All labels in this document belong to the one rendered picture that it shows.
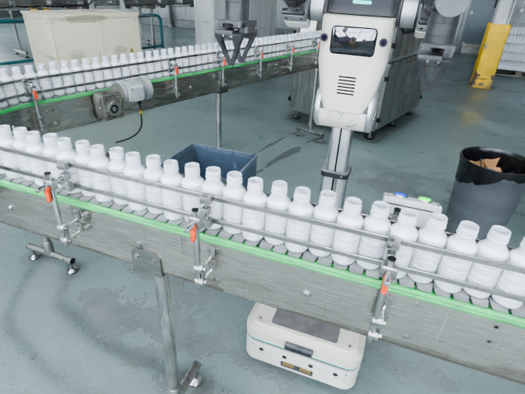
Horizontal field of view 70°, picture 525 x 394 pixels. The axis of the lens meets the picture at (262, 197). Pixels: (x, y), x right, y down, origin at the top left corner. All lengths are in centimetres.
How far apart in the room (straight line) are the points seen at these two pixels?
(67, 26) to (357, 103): 392
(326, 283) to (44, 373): 151
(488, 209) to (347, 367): 153
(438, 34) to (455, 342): 67
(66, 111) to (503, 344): 216
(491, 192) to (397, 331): 187
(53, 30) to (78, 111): 248
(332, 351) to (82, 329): 126
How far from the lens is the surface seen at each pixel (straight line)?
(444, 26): 89
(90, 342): 217
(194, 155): 172
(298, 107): 503
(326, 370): 181
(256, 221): 94
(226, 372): 194
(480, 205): 281
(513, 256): 92
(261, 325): 177
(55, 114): 233
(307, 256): 95
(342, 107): 139
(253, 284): 103
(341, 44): 135
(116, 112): 236
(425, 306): 95
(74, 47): 490
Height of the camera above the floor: 158
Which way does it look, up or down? 30 degrees down
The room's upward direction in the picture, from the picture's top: 3 degrees clockwise
